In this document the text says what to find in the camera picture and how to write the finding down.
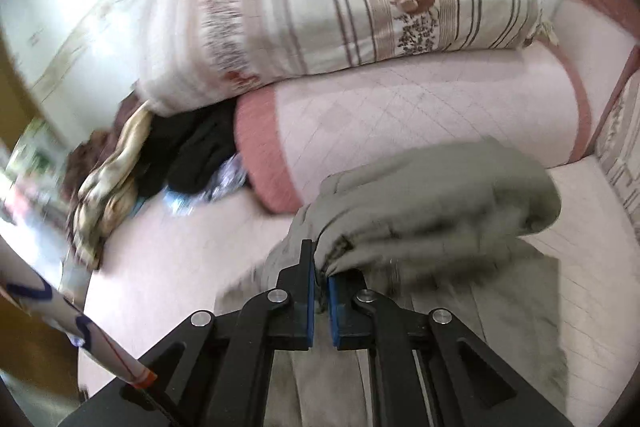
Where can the beige floral blanket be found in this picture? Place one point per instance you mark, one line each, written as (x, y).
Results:
(105, 187)

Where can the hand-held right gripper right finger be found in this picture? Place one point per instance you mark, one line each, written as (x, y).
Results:
(334, 313)

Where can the striped floral cushion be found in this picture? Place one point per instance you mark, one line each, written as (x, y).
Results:
(622, 147)

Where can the black clothes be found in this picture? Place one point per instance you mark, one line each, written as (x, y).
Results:
(195, 157)

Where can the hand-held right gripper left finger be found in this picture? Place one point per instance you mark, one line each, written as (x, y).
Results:
(310, 307)

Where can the pink rolled bolster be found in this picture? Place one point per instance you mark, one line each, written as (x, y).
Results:
(400, 107)

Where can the olive quilted jacket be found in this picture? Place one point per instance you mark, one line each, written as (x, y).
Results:
(425, 207)

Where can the blue plastic packet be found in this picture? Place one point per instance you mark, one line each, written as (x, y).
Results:
(177, 202)

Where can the brown cloth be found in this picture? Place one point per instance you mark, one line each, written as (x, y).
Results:
(82, 157)

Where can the purple patterned cloth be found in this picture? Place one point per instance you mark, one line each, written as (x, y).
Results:
(227, 179)

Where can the white tube with blue print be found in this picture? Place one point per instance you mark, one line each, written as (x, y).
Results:
(60, 302)

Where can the pink quilted bed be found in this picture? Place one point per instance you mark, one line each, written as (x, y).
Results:
(175, 267)

